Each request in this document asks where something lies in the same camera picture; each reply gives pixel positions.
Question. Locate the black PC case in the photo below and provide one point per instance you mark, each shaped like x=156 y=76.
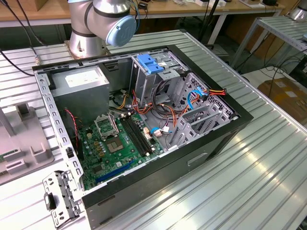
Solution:
x=156 y=177

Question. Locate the large cardboard box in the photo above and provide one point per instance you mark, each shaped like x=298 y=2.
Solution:
x=285 y=95

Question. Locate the blue expansion slot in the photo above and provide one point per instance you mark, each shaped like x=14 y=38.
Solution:
x=115 y=172

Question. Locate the black RAM slot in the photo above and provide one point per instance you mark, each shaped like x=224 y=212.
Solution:
x=139 y=135
x=133 y=135
x=136 y=135
x=143 y=135

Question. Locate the grey optical drive cage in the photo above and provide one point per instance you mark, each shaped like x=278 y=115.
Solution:
x=144 y=83

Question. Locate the green circuit card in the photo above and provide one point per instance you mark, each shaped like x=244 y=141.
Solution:
x=3 y=157

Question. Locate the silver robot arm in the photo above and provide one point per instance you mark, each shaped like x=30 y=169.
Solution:
x=81 y=36

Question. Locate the grey power supply box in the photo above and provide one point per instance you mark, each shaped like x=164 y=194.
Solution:
x=81 y=95

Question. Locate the grey disk bay cage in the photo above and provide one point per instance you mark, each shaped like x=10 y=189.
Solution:
x=224 y=118

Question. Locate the brown mounting plate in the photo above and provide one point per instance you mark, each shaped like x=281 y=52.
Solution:
x=104 y=53

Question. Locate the grey parts rack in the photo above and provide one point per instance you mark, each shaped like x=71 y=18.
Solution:
x=24 y=134

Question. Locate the CPU socket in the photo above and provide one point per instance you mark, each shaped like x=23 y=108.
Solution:
x=115 y=145

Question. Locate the wooden desk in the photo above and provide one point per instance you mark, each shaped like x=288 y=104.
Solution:
x=48 y=12

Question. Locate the metal slot bracket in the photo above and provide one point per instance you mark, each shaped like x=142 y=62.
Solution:
x=63 y=191

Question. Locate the green motherboard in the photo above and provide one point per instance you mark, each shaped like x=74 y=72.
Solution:
x=124 y=159

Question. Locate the blue drive latch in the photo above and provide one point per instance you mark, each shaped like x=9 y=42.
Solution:
x=148 y=63

